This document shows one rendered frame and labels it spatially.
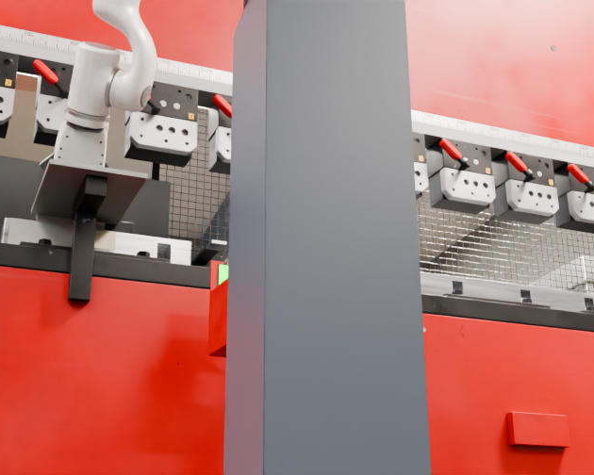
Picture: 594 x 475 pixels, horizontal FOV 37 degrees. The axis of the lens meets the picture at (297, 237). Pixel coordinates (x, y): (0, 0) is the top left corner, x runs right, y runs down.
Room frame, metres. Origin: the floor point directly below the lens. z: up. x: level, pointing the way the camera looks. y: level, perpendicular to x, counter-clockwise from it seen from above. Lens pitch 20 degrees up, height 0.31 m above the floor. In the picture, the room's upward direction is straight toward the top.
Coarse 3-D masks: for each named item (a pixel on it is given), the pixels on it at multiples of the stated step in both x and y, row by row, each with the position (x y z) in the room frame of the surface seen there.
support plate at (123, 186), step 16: (48, 176) 1.52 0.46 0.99; (64, 176) 1.52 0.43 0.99; (80, 176) 1.52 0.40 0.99; (112, 176) 1.52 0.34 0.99; (128, 176) 1.52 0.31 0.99; (144, 176) 1.53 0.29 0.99; (48, 192) 1.60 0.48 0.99; (64, 192) 1.60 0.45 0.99; (112, 192) 1.60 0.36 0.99; (128, 192) 1.60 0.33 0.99; (32, 208) 1.68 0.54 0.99; (48, 208) 1.68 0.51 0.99; (64, 208) 1.68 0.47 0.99; (112, 208) 1.68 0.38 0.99
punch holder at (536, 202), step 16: (496, 160) 2.19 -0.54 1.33; (528, 160) 2.17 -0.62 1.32; (544, 160) 2.19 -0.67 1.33; (496, 176) 2.19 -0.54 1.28; (512, 176) 2.15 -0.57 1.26; (544, 176) 2.19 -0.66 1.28; (496, 192) 2.21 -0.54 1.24; (512, 192) 2.14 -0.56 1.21; (528, 192) 2.18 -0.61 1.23; (544, 192) 2.18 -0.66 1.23; (496, 208) 2.21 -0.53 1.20; (512, 208) 2.16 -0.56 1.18; (528, 208) 2.16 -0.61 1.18; (544, 208) 2.18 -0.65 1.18
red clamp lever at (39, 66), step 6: (36, 60) 1.64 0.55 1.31; (36, 66) 1.64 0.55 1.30; (42, 66) 1.64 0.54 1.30; (42, 72) 1.64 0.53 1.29; (48, 72) 1.65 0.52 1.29; (48, 78) 1.65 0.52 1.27; (54, 78) 1.65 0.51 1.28; (54, 84) 1.66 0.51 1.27; (60, 84) 1.66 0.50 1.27; (60, 90) 1.66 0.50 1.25; (66, 90) 1.66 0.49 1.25; (60, 96) 1.68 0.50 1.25; (66, 96) 1.68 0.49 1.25
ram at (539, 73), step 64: (0, 0) 1.64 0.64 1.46; (64, 0) 1.69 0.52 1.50; (192, 0) 1.81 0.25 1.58; (448, 0) 2.09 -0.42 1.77; (512, 0) 2.17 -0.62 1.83; (576, 0) 2.26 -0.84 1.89; (128, 64) 1.75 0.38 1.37; (192, 64) 1.81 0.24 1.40; (448, 64) 2.08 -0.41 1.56; (512, 64) 2.16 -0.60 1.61; (576, 64) 2.25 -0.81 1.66; (448, 128) 2.08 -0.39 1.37; (512, 128) 2.15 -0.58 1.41; (576, 128) 2.24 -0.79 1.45
